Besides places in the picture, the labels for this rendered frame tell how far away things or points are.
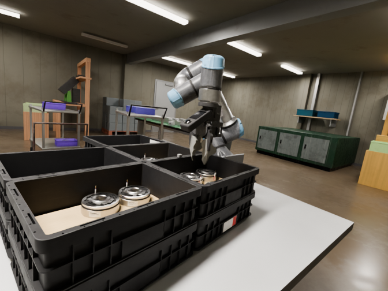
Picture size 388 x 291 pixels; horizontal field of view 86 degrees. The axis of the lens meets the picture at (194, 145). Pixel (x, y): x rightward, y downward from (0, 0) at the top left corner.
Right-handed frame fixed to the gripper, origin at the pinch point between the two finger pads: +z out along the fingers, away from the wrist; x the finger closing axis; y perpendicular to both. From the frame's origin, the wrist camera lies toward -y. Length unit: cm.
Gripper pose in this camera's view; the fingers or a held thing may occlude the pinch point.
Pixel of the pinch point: (197, 159)
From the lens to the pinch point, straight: 73.9
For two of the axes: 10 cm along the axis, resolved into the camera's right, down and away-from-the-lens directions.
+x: -6.8, -2.0, 7.1
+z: -1.1, 9.8, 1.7
